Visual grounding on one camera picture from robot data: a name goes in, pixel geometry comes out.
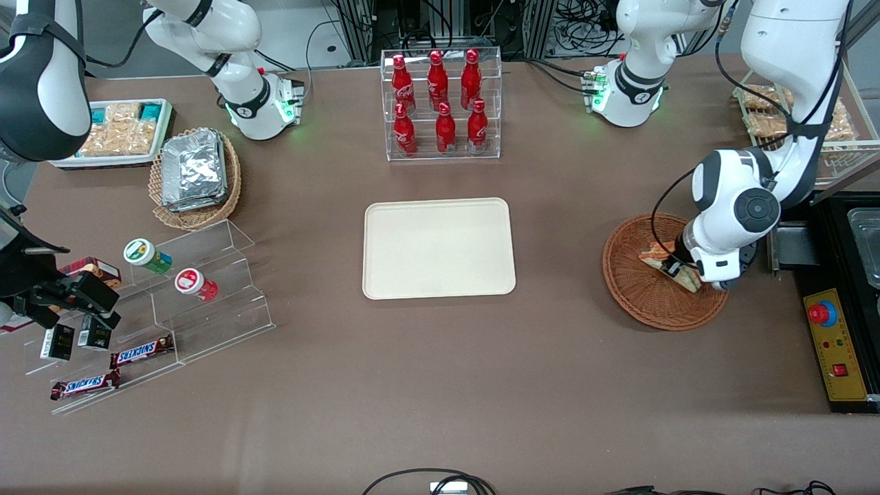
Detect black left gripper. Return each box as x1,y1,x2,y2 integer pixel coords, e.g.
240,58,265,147
661,232,697,281

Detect triangular sandwich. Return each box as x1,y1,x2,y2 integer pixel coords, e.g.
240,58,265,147
638,242,703,294

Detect brown round wicker basket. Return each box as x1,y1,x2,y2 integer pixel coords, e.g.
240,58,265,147
602,212,731,332

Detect white rectangular snack tray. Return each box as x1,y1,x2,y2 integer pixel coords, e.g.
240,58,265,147
48,98,176,171

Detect light tan wicker basket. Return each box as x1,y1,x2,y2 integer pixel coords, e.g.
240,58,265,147
148,127,242,231

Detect cream plastic tray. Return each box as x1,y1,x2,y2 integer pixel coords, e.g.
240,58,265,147
362,197,516,301

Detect small black box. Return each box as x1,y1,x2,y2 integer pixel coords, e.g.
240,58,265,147
39,323,76,362
77,315,113,351

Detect red brown carton box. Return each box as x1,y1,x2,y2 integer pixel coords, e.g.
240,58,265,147
58,256,122,289

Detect snickers chocolate bar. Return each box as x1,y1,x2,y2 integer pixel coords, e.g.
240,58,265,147
110,333,175,370
49,370,122,402

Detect green lid snack can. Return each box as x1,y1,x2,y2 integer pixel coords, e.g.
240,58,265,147
123,238,174,276

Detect red lid snack can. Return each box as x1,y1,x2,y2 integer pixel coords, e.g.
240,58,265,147
174,268,219,303

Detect clear acrylic stepped stand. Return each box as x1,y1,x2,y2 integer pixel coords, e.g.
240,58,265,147
24,219,277,416

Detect black control box yellow panel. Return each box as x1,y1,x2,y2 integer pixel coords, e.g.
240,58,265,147
791,192,880,415

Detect clear bag of beige snacks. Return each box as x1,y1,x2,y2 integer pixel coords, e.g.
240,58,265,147
740,84,791,111
828,96,857,142
746,111,791,138

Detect beige snack packets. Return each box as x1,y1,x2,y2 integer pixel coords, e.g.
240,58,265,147
78,103,157,157

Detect silver foil packet stack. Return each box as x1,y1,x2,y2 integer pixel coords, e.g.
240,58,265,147
160,129,229,212

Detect steel container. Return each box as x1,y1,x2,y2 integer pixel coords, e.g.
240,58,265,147
847,208,880,289

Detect red cola bottle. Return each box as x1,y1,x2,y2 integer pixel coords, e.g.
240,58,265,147
393,103,417,157
436,102,457,155
428,49,450,111
392,54,417,115
467,98,489,153
461,48,482,109

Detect clear acrylic bottle rack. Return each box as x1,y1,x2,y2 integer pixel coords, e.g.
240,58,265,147
380,47,503,162

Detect grey metal bracket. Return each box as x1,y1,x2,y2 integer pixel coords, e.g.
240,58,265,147
768,221,819,272

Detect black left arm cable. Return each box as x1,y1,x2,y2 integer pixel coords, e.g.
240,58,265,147
650,0,848,263

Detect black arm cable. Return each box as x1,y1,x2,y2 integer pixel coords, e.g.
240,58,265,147
650,0,848,263
82,10,163,69

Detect white wire rack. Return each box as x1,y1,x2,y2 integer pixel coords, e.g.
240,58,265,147
732,62,880,188

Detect black base cable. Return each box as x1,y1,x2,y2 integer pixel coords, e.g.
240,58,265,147
526,57,597,94

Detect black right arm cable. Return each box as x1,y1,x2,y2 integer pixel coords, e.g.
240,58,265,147
82,10,163,69

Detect black cable bundle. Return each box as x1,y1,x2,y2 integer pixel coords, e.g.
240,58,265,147
553,0,623,57

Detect black looped cable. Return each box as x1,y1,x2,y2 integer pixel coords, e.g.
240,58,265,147
361,469,497,495

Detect aluminium frame structure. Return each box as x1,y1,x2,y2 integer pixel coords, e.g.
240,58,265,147
337,0,559,64

